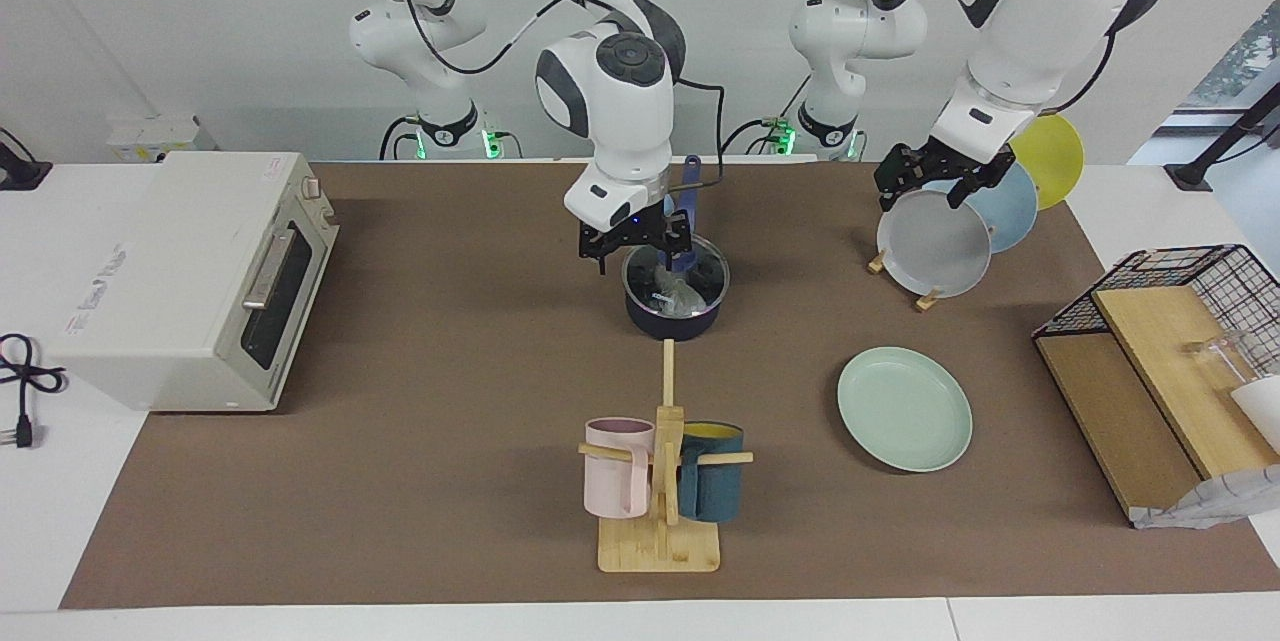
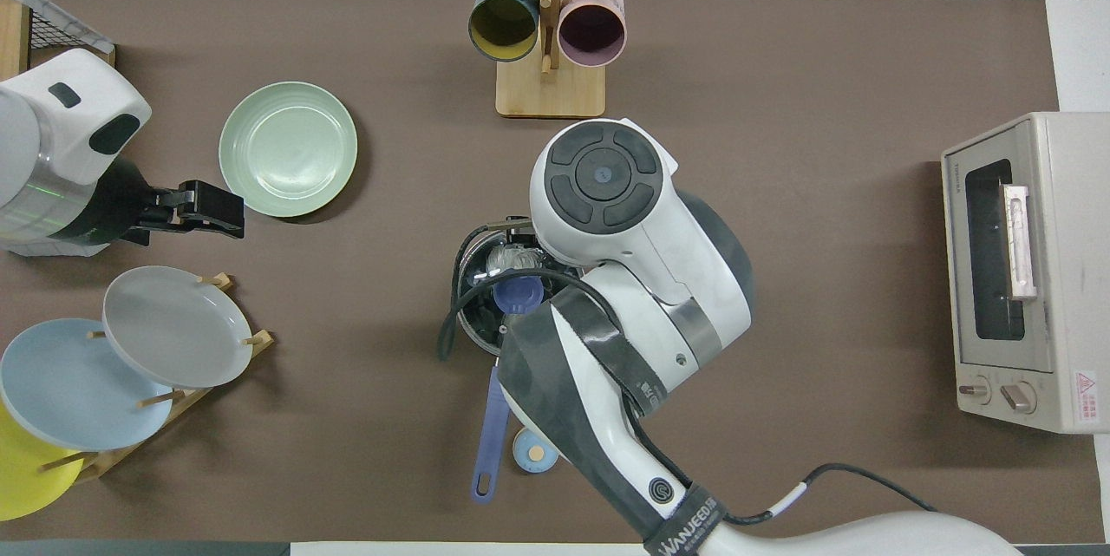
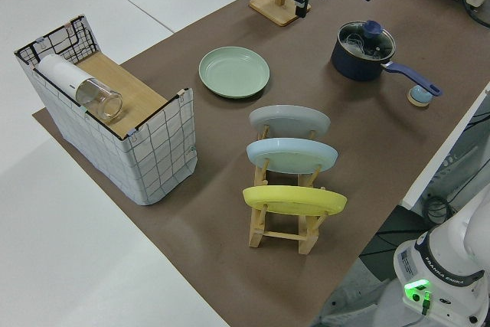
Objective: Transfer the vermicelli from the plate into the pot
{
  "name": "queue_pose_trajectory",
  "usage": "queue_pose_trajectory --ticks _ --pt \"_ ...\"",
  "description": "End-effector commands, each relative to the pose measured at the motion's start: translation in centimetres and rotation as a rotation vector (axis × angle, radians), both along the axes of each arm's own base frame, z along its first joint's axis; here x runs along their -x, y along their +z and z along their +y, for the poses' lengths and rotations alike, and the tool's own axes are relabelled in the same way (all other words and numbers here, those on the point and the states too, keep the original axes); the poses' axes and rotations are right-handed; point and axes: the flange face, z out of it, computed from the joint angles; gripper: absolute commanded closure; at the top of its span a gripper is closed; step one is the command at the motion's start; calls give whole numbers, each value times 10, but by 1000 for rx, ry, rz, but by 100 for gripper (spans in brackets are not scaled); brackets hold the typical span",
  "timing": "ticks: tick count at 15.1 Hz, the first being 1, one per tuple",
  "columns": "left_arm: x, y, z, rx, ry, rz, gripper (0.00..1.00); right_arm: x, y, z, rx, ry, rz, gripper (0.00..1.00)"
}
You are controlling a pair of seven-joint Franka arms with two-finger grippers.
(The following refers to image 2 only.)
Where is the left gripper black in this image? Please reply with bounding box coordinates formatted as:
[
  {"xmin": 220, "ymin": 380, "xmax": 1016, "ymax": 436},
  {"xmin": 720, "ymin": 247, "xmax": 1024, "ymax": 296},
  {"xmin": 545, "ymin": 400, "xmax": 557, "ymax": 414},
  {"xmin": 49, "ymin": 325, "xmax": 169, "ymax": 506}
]
[{"xmin": 128, "ymin": 180, "xmax": 246, "ymax": 245}]

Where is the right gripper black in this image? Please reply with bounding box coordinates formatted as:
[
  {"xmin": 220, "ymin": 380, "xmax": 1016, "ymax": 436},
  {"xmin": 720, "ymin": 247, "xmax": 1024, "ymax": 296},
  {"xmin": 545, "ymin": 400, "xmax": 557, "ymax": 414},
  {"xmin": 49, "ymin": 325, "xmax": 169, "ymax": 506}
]
[{"xmin": 505, "ymin": 219, "xmax": 545, "ymax": 260}]

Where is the clear plastic noodle bag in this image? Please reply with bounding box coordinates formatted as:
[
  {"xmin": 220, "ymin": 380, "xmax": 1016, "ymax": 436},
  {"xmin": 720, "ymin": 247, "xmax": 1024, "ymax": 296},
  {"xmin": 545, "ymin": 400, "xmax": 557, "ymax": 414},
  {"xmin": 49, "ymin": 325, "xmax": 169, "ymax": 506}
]
[{"xmin": 487, "ymin": 245, "xmax": 544, "ymax": 276}]

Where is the glass lid blue knob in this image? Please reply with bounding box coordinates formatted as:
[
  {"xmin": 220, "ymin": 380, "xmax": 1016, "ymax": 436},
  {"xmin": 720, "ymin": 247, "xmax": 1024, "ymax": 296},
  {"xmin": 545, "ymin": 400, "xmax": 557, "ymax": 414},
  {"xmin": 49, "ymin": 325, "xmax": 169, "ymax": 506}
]
[{"xmin": 456, "ymin": 228, "xmax": 556, "ymax": 357}]

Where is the mint green plate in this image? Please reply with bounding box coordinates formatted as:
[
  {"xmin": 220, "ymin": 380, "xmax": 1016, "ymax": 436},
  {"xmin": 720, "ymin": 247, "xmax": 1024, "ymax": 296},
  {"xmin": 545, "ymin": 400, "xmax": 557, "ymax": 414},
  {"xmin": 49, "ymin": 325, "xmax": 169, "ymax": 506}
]
[{"xmin": 218, "ymin": 82, "xmax": 358, "ymax": 219}]

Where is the grey plate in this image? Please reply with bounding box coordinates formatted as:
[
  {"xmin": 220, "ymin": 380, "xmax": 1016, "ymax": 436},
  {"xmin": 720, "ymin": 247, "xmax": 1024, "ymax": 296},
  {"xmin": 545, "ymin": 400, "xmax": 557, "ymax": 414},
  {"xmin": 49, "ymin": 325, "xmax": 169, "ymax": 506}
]
[{"xmin": 102, "ymin": 265, "xmax": 254, "ymax": 389}]

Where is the wooden plate rack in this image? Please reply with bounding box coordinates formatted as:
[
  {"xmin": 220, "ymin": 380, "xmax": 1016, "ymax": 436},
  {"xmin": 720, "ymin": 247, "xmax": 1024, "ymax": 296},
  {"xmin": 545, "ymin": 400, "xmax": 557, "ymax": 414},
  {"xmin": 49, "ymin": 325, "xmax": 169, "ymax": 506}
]
[{"xmin": 39, "ymin": 272, "xmax": 275, "ymax": 481}]

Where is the light blue plate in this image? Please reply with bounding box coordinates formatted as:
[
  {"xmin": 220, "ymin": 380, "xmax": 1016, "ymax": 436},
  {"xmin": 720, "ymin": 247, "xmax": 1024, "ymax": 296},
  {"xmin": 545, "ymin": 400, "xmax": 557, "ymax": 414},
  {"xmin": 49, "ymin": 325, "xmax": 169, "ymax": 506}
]
[{"xmin": 0, "ymin": 317, "xmax": 174, "ymax": 453}]

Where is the yellow plate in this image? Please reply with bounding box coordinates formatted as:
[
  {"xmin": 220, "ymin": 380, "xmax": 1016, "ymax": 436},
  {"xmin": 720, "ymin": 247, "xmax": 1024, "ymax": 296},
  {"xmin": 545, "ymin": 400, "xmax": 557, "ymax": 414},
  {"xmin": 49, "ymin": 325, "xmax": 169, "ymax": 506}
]
[{"xmin": 0, "ymin": 400, "xmax": 85, "ymax": 522}]

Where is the wooden mug tree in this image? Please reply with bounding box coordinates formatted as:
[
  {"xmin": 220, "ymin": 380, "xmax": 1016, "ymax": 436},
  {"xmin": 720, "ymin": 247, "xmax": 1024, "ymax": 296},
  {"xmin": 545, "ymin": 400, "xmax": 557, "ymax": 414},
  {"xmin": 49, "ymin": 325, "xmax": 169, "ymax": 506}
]
[{"xmin": 466, "ymin": 0, "xmax": 635, "ymax": 119}]

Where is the dark teal mug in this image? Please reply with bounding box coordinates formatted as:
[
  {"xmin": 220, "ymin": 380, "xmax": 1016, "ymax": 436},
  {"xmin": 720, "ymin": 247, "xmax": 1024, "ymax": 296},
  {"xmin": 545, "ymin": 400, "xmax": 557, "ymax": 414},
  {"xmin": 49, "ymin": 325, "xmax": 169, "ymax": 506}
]
[{"xmin": 468, "ymin": 0, "xmax": 540, "ymax": 62}]

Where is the pink mug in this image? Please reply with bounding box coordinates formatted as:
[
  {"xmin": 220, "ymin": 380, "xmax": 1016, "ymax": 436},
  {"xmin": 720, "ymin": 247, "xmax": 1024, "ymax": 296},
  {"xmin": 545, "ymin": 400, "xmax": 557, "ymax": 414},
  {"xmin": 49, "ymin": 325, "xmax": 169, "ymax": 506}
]
[{"xmin": 558, "ymin": 0, "xmax": 627, "ymax": 69}]

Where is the small blue round cap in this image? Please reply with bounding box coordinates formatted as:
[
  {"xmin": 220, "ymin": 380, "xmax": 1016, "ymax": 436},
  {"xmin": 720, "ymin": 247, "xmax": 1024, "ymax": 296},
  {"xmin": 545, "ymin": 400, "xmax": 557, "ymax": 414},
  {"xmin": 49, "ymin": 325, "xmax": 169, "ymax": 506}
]
[{"xmin": 512, "ymin": 424, "xmax": 559, "ymax": 475}]

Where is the brown table mat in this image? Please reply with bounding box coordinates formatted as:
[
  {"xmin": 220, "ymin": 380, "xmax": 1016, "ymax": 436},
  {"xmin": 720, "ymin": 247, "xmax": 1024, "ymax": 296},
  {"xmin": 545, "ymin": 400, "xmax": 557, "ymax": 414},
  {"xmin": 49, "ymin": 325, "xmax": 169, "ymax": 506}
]
[{"xmin": 0, "ymin": 0, "xmax": 1104, "ymax": 545}]

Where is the beige toaster oven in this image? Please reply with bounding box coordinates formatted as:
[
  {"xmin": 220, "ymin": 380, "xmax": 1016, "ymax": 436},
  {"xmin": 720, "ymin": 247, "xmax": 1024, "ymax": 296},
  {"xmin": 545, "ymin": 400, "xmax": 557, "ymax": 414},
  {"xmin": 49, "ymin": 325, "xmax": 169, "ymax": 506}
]
[{"xmin": 941, "ymin": 111, "xmax": 1110, "ymax": 435}]

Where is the black pot blue handle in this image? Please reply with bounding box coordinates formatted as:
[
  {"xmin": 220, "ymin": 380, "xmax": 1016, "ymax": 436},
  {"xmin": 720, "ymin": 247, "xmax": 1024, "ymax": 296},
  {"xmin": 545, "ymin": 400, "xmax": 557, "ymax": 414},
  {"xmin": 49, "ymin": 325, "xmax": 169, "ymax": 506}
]
[{"xmin": 453, "ymin": 226, "xmax": 565, "ymax": 505}]

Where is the black wire basket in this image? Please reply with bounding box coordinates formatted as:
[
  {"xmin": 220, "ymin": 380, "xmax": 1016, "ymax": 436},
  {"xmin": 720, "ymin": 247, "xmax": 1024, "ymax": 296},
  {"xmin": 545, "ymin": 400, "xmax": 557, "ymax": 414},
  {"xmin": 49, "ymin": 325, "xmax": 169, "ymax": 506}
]
[{"xmin": 0, "ymin": 0, "xmax": 117, "ymax": 56}]

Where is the wire basket wooden shelf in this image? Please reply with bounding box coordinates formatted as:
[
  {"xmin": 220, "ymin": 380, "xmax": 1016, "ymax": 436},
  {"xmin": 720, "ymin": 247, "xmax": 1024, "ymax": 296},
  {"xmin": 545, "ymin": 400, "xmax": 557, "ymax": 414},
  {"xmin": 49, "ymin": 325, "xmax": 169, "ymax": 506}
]
[{"xmin": 0, "ymin": 0, "xmax": 116, "ymax": 80}]

